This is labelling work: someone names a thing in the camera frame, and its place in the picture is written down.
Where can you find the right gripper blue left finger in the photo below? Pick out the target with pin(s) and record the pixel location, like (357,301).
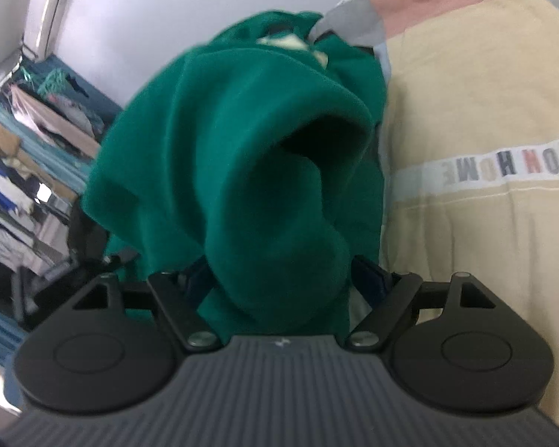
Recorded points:
(178,296)

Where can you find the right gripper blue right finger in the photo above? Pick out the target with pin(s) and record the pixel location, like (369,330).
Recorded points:
(390,297)

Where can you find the green hoodie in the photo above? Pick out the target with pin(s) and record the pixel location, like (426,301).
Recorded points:
(257,153)

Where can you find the hanging clothes rack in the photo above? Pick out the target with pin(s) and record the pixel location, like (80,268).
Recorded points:
(43,170)

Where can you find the patchwork bed quilt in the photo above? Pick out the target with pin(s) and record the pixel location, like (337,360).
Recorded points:
(469,144)

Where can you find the green clip hanger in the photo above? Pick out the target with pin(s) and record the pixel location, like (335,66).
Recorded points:
(54,82)

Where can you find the white air conditioner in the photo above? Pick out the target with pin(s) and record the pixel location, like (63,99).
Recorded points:
(43,24)

